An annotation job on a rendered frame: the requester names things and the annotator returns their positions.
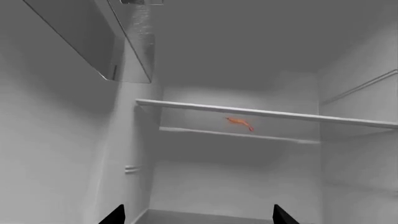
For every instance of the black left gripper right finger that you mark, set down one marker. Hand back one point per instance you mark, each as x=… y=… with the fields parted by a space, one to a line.
x=281 y=217

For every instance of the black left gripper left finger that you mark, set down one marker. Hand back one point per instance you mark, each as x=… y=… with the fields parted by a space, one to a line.
x=115 y=216

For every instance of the white fridge door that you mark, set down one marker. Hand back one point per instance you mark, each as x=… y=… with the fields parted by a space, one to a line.
x=59 y=130

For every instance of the white fridge shelf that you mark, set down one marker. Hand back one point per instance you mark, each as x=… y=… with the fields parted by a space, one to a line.
x=261 y=113

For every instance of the white fridge interior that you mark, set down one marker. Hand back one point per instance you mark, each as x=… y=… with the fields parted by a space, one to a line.
x=248 y=112

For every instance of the orange shrimp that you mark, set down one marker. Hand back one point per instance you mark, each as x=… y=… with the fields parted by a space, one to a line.
x=238 y=121

